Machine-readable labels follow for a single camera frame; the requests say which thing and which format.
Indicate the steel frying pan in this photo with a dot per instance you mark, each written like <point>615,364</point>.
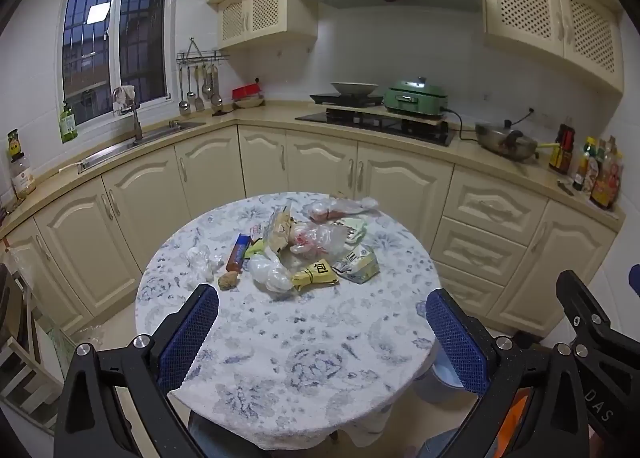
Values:
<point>502,142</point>

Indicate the white plastic bag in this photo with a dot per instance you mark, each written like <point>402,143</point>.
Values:
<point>270,274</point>

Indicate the metal faucet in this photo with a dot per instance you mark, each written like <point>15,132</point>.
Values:
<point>136,125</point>

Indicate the clear plastic wrap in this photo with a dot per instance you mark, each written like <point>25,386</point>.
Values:
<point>202,260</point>

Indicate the floral round tablecloth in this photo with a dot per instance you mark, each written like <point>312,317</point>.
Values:
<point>300,338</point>

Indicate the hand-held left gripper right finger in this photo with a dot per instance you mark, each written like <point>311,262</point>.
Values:
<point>457,338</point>

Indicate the cream kitchen base cabinet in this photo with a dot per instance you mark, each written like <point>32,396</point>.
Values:
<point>400,177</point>

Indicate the grey bin with blue liner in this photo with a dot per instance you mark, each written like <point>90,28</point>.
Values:
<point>440,378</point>

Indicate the green yellow snack bag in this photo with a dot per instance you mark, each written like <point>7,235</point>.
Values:
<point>280,230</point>

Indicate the green dish soap bottle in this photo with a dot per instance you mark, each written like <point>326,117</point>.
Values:
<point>67,125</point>

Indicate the white wok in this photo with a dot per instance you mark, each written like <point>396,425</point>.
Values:
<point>354,87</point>

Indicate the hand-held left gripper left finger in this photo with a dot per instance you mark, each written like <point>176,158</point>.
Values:
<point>197,323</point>

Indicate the yellow cap oil bottle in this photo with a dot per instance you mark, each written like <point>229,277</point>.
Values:
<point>582,167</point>

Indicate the metal utensil rack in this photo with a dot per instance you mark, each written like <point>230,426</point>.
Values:
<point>202,56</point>

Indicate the steel sink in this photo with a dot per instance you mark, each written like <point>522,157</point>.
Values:
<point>150,135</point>

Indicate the beige bowl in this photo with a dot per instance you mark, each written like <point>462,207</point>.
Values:
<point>249,102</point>

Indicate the red and blue snack wrapper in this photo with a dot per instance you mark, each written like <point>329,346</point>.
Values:
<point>237,255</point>

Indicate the white wooden shelf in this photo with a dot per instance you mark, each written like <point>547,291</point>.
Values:
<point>20,363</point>

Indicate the orange plastic bag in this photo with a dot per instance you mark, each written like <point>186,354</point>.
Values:
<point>517,420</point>

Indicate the cream lattice door cabinet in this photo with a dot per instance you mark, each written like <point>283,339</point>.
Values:
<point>550,17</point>
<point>265,12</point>

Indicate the black induction cooker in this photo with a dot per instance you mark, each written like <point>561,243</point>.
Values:
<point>345,99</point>

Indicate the green electric cooker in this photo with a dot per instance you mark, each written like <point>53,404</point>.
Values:
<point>412,97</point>

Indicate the dark sauce bottle red label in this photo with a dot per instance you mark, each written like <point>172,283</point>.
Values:
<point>562,152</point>

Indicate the yellow snack packet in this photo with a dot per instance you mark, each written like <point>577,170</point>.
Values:
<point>315,278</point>

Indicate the red box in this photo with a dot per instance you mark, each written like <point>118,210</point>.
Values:
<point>247,91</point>

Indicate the brown ginger piece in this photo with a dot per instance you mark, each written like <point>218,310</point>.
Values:
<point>229,281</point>

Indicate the clear bag with red print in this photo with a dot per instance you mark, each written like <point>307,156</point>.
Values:
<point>320,240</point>

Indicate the black gas stove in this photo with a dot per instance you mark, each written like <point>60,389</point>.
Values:
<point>375,125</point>

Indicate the bright green wrapper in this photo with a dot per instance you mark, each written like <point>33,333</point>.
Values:
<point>254,249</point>

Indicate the metal ladle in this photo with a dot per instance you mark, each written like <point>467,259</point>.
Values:
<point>216,97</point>
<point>184,105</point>

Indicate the glass jar with white label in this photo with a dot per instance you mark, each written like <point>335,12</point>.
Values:
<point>22,177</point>

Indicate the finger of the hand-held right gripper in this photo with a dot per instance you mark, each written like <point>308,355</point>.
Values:
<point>582,305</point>
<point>635,280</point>

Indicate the cloth on faucet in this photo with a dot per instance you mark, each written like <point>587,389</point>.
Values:
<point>125,95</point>

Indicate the metal slotted spatula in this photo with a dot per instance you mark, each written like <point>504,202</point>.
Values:
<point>198,100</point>

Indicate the metal spoon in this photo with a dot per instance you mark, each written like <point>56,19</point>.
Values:
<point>206,85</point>

